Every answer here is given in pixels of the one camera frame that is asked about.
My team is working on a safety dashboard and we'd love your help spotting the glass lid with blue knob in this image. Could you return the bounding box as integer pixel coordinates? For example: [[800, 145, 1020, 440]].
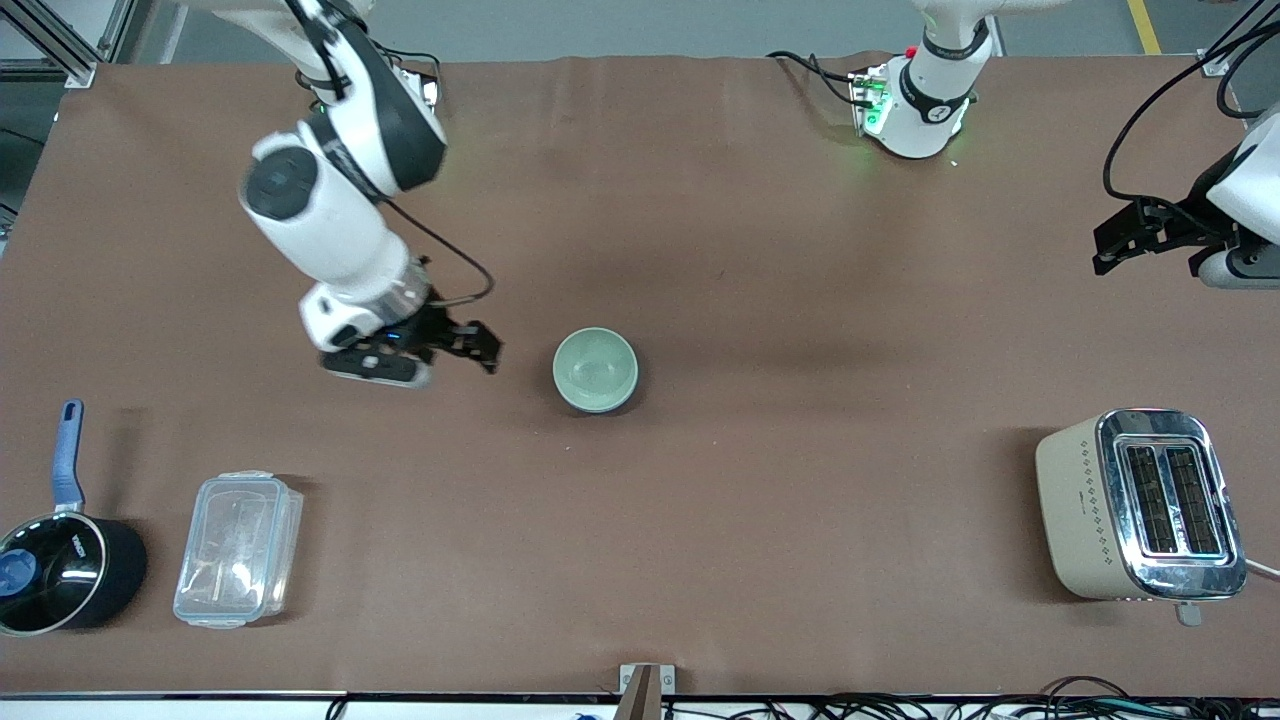
[[0, 512, 107, 634]]

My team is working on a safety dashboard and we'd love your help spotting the black right base cable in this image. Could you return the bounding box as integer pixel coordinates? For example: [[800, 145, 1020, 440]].
[[375, 40, 443, 96]]

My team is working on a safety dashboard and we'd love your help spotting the black base cable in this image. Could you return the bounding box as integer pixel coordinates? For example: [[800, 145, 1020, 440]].
[[375, 40, 443, 96], [767, 50, 863, 107]]

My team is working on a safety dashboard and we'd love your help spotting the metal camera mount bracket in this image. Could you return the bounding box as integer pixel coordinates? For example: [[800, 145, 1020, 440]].
[[619, 663, 677, 720]]

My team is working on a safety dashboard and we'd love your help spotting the brown table cover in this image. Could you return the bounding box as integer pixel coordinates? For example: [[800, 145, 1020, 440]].
[[0, 52, 1280, 698]]

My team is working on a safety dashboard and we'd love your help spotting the green bowl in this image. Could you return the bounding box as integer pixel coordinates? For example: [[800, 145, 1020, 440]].
[[552, 327, 640, 413]]

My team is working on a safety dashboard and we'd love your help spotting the black pot with blue handle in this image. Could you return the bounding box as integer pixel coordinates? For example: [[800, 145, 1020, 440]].
[[0, 400, 150, 637]]

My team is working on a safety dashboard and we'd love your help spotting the aluminium frame profile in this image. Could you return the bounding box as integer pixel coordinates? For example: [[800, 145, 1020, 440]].
[[0, 0, 136, 89]]

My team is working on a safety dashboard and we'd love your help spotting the beige chrome toaster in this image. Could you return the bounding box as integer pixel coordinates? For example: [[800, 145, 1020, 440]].
[[1035, 408, 1250, 628]]

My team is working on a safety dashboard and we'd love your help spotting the black left base cable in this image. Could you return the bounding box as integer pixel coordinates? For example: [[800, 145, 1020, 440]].
[[767, 50, 863, 107]]

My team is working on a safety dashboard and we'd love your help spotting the clear plastic food container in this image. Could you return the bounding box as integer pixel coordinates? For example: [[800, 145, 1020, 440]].
[[173, 470, 305, 631]]

